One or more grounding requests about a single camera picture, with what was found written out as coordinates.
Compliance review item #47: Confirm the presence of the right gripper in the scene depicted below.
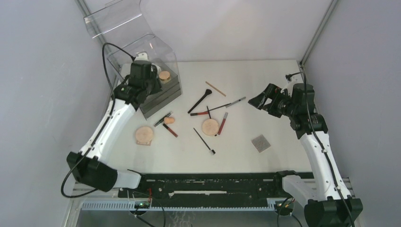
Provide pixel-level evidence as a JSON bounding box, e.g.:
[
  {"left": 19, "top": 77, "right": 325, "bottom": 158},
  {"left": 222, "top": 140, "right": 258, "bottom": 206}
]
[{"left": 248, "top": 83, "right": 297, "bottom": 118}]

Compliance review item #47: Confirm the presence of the white cube container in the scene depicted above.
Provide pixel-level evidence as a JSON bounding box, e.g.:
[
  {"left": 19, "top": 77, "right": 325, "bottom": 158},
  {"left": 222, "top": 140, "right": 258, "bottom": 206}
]
[{"left": 152, "top": 63, "right": 162, "bottom": 75}]

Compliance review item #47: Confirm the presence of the clear acrylic organizer box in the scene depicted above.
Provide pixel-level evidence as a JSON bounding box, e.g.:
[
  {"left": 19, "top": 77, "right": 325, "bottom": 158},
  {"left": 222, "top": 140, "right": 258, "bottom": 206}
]
[{"left": 84, "top": 0, "right": 182, "bottom": 119}]

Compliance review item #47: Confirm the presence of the round beige powder puff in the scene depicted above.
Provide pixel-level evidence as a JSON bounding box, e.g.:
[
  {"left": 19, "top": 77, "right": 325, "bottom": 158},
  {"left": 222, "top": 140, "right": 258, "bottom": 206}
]
[{"left": 201, "top": 119, "right": 219, "bottom": 136}]

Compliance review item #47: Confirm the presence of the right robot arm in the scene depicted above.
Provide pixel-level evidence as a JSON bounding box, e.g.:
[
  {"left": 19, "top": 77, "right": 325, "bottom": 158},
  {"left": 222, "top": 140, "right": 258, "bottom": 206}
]
[{"left": 248, "top": 83, "right": 363, "bottom": 227}]

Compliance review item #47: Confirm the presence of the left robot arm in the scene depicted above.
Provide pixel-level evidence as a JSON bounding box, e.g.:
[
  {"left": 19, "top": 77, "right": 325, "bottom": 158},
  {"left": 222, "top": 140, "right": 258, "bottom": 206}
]
[{"left": 67, "top": 60, "right": 162, "bottom": 197}]

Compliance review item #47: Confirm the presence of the grey mascara wand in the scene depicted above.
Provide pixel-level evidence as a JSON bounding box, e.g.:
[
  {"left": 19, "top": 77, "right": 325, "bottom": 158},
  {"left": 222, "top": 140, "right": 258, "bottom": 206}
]
[{"left": 225, "top": 96, "right": 246, "bottom": 108}]

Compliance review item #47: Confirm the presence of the long thin black brush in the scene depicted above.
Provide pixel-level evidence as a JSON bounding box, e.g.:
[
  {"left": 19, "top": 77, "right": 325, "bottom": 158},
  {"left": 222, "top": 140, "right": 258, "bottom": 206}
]
[{"left": 207, "top": 103, "right": 231, "bottom": 112}]

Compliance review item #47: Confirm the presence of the red lip gloss tube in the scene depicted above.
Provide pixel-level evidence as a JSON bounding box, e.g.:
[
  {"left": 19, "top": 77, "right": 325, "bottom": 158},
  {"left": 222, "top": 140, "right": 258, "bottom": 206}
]
[{"left": 217, "top": 112, "right": 228, "bottom": 135}]

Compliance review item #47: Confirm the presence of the dark eyeliner pen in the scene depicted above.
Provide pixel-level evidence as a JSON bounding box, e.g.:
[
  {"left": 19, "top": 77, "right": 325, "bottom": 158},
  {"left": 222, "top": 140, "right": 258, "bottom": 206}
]
[{"left": 153, "top": 111, "right": 172, "bottom": 127}]

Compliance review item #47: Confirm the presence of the grey square sponge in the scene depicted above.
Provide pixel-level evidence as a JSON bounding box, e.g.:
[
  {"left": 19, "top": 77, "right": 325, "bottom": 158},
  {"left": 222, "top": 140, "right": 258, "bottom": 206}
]
[{"left": 251, "top": 134, "right": 271, "bottom": 153}]

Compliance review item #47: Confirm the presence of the black powder brush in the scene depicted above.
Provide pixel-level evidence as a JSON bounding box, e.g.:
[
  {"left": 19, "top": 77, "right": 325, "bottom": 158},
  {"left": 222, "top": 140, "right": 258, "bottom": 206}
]
[{"left": 187, "top": 89, "right": 212, "bottom": 114}]

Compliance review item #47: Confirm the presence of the wooden stick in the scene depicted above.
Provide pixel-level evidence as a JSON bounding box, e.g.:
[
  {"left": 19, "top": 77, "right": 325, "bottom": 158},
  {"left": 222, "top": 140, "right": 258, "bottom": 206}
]
[{"left": 205, "top": 81, "right": 227, "bottom": 97}]

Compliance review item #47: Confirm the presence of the beige puff on base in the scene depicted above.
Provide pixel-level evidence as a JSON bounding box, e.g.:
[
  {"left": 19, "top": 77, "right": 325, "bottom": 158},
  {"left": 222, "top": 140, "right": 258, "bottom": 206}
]
[{"left": 134, "top": 126, "right": 154, "bottom": 146}]

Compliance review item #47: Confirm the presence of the red black lip pencil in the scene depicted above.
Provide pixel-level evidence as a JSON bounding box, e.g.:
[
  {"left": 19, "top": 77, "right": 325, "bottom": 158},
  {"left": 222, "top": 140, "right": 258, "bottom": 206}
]
[{"left": 190, "top": 111, "right": 208, "bottom": 116}]

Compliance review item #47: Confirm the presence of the orange lip gloss tube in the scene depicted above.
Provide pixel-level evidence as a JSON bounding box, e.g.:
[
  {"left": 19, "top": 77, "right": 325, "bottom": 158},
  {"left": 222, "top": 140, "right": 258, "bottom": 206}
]
[{"left": 163, "top": 123, "right": 178, "bottom": 138}]

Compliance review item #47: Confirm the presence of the black brow brush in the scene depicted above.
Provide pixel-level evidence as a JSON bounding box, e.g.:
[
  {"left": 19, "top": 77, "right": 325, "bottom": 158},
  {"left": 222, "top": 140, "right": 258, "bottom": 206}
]
[{"left": 193, "top": 128, "right": 216, "bottom": 155}]

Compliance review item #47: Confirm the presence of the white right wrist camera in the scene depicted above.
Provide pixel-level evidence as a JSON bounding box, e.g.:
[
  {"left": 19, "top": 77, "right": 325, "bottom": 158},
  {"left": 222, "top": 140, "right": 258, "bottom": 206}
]
[{"left": 281, "top": 78, "right": 299, "bottom": 95}]

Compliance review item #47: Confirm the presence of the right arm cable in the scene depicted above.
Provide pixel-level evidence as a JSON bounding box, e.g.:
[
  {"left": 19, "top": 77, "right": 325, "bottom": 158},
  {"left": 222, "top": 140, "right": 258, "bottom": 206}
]
[{"left": 285, "top": 71, "right": 356, "bottom": 227}]

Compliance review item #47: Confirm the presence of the black mounting rail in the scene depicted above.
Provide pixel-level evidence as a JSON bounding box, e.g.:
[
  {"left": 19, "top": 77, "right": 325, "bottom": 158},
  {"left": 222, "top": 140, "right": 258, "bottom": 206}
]
[{"left": 118, "top": 172, "right": 290, "bottom": 209}]

